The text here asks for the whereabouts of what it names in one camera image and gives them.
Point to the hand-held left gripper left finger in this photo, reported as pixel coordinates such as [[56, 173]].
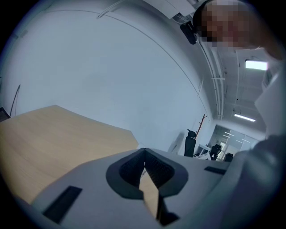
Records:
[[93, 185]]

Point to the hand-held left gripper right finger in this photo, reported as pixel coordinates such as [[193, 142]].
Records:
[[196, 179]]

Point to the person's white shirt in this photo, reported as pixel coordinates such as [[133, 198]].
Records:
[[274, 100]]

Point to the brown coat rack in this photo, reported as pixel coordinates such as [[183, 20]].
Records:
[[199, 127]]

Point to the black headrest office chair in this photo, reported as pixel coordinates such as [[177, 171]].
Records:
[[189, 145]]

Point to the white desk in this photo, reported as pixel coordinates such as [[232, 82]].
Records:
[[203, 148]]

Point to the black head-mounted camera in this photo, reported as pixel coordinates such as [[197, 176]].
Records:
[[188, 32]]

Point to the light wooden table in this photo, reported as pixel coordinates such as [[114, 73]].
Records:
[[55, 138]]

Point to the square ceiling light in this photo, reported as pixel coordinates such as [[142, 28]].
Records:
[[256, 64]]

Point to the long ceiling light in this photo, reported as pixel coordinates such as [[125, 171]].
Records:
[[244, 117]]

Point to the person's head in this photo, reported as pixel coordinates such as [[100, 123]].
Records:
[[225, 24]]

